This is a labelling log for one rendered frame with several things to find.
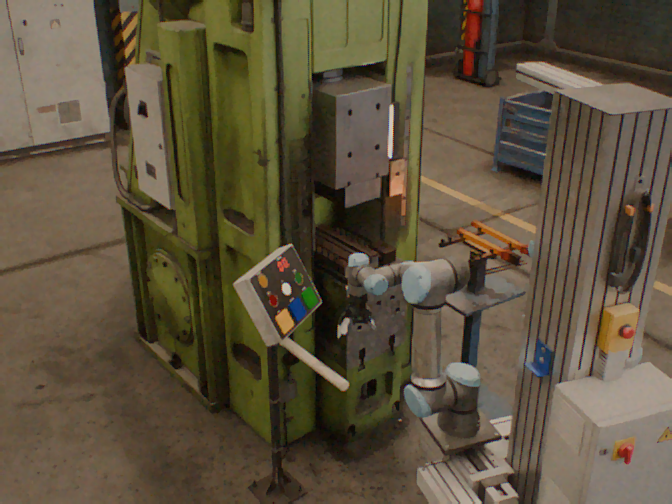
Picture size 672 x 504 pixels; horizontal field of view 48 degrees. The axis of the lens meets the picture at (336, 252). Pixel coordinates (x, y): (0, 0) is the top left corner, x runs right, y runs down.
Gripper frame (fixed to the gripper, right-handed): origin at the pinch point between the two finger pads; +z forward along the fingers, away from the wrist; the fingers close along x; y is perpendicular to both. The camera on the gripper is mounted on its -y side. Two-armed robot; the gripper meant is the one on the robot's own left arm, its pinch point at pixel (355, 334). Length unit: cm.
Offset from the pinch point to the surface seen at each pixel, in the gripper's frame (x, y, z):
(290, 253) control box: -16.9, -30.2, -24.2
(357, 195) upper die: 19, -48, -38
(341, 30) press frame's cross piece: 17, -63, -105
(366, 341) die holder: 23, -43, 35
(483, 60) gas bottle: 436, -654, 61
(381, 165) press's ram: 32, -53, -48
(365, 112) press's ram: 23, -49, -74
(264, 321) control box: -35.0, -5.8, -9.8
